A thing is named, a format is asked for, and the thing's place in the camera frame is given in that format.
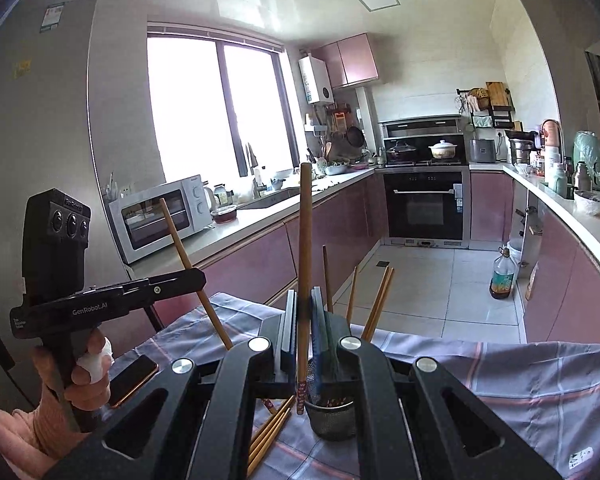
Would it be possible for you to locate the pale green bottle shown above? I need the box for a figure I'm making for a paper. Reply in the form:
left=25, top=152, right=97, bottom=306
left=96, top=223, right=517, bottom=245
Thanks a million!
left=554, top=162, right=570, bottom=198

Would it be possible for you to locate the steel kitchen sink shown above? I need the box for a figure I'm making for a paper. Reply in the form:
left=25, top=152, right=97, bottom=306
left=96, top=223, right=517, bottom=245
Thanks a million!
left=237, top=187, right=301, bottom=211

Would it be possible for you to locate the steel faucet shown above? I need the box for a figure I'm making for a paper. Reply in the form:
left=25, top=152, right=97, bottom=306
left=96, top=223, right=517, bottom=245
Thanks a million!
left=250, top=162, right=268, bottom=198

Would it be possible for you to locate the steel stove hood unit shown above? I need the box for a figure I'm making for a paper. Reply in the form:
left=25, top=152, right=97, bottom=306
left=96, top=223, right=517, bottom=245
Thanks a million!
left=378, top=116, right=467, bottom=167

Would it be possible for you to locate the person's left hand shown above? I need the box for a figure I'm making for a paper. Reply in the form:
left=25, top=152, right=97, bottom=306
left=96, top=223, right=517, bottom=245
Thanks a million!
left=32, top=327, right=113, bottom=458

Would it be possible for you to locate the white bowl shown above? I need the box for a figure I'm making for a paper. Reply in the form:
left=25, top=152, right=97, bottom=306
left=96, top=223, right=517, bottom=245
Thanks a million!
left=574, top=191, right=600, bottom=216

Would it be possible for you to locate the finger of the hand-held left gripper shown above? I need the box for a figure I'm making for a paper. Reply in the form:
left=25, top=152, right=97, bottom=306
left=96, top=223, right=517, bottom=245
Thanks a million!
left=122, top=267, right=207, bottom=334

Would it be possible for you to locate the white casserole pot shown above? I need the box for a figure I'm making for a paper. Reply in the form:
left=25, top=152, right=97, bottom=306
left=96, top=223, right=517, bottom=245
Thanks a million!
left=428, top=140, right=458, bottom=160

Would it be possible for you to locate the white microwave oven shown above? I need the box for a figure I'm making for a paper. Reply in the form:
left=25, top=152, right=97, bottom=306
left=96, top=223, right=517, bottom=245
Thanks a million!
left=109, top=175, right=213, bottom=265

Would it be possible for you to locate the green appliance under plastic cover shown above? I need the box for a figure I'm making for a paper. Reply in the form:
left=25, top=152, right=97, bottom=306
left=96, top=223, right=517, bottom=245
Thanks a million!
left=572, top=131, right=600, bottom=193

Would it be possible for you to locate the bundle of wooden chopsticks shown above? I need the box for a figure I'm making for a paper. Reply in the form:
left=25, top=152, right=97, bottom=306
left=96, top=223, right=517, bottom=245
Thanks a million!
left=246, top=245, right=396, bottom=478

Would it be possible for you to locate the steel vacuum flask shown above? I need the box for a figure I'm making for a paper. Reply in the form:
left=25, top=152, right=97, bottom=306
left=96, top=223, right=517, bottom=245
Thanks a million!
left=572, top=161, right=593, bottom=193

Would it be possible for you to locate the black built-in oven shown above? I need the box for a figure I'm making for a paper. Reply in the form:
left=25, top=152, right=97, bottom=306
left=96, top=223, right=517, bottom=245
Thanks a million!
left=382, top=169, right=470, bottom=250

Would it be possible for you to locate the pink kettle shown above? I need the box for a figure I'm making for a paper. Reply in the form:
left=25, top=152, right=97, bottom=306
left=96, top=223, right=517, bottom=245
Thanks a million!
left=540, top=119, right=563, bottom=148

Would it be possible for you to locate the black smartphone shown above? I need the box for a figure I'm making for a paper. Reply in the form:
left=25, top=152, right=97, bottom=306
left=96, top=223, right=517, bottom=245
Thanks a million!
left=107, top=355, right=160, bottom=408

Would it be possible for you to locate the grey checked tablecloth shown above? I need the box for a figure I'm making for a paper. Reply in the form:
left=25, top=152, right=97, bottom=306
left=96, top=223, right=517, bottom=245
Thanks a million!
left=107, top=292, right=600, bottom=480

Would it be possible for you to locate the plastic oil bottle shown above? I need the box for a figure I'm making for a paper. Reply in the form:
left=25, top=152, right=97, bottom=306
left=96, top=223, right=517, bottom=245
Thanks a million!
left=489, top=247, right=517, bottom=301

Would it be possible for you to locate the grey refrigerator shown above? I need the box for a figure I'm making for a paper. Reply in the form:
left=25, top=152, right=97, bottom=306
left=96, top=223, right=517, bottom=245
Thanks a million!
left=0, top=0, right=165, bottom=413

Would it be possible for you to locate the pink kitchen base cabinet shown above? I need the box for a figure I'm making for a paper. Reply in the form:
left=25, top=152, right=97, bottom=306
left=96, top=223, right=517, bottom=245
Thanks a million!
left=130, top=170, right=388, bottom=331
left=470, top=170, right=600, bottom=346

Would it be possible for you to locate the person's left forearm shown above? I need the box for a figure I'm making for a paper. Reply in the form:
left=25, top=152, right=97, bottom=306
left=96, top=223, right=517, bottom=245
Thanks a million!
left=0, top=392, right=51, bottom=480

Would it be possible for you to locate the steel stock pot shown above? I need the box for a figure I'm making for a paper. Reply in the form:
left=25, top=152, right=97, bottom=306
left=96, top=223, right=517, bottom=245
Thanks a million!
left=510, top=139, right=535, bottom=165

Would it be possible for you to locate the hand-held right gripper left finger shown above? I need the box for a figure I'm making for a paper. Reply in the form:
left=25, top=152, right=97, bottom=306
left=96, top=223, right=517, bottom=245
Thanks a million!
left=45, top=290, right=299, bottom=480

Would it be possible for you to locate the wooden cutting board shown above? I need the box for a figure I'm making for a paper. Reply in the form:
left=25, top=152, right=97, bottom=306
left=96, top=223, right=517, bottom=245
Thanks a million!
left=486, top=81, right=511, bottom=109

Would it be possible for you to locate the black mesh utensil holder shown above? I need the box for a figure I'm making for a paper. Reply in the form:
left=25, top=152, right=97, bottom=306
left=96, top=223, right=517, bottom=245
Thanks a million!
left=305, top=387, right=357, bottom=441

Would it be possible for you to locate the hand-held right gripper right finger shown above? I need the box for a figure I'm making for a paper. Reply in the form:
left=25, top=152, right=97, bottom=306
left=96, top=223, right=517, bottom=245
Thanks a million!
left=311, top=287, right=563, bottom=480

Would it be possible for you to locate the white bottle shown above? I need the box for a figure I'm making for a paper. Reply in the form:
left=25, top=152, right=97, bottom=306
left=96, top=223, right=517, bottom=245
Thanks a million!
left=544, top=146, right=561, bottom=186

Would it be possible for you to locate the black pot with glass lid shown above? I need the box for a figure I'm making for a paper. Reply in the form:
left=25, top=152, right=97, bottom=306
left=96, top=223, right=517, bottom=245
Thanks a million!
left=386, top=141, right=418, bottom=163

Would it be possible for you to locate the pink wall cabinet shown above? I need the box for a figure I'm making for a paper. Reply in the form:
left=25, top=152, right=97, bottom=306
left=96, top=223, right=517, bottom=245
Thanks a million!
left=312, top=33, right=380, bottom=90

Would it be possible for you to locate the single wooden chopstick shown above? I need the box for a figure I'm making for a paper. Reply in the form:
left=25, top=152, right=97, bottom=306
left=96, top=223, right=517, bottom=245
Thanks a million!
left=158, top=198, right=234, bottom=351
left=295, top=162, right=315, bottom=417

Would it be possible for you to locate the kitchen window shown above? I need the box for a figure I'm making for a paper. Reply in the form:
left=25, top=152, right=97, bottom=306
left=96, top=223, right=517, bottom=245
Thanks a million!
left=146, top=22, right=301, bottom=178

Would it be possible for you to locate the black wall rack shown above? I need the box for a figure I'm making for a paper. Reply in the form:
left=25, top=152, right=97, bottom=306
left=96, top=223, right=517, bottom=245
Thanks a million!
left=456, top=87, right=516, bottom=131

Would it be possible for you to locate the white wall water heater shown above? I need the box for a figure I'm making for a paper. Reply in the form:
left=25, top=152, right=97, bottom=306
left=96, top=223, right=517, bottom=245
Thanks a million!
left=299, top=55, right=335, bottom=106

